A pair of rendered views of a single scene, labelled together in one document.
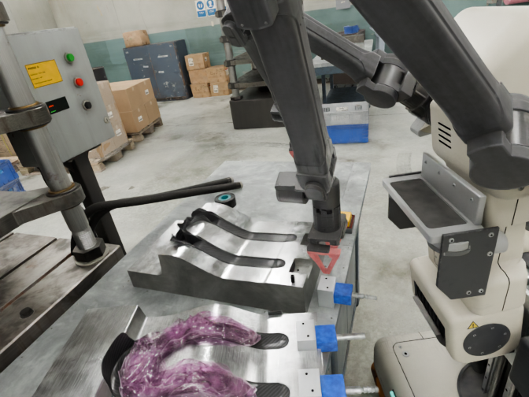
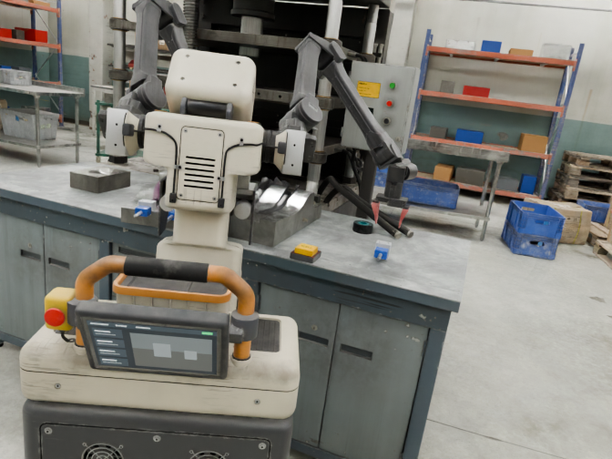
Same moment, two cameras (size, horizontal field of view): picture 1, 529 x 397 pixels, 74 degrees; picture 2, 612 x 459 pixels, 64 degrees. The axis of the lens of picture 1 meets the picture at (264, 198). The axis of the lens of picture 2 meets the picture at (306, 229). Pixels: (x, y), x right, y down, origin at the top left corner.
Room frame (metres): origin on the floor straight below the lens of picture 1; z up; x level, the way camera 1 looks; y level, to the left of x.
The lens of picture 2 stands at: (0.78, -1.73, 1.34)
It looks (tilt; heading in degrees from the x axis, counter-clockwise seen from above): 17 degrees down; 85
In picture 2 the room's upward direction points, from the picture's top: 7 degrees clockwise
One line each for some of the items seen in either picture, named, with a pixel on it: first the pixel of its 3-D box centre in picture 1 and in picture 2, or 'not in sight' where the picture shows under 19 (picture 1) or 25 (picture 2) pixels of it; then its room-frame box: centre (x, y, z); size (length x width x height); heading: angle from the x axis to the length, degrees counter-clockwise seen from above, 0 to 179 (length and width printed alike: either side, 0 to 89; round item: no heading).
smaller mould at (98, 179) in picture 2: not in sight; (100, 178); (0.06, 0.43, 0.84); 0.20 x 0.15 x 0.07; 66
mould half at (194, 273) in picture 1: (227, 248); (270, 207); (0.80, 0.12, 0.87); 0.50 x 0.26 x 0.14; 66
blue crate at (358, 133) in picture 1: (341, 128); not in sight; (3.88, -1.00, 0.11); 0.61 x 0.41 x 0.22; 70
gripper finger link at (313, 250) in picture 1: (326, 252); not in sight; (0.60, -0.11, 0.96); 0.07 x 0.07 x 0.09; 66
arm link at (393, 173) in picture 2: not in sight; (396, 173); (1.20, -0.16, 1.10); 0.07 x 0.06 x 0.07; 47
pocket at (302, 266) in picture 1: (301, 272); not in sight; (0.66, -0.06, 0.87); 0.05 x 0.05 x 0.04; 66
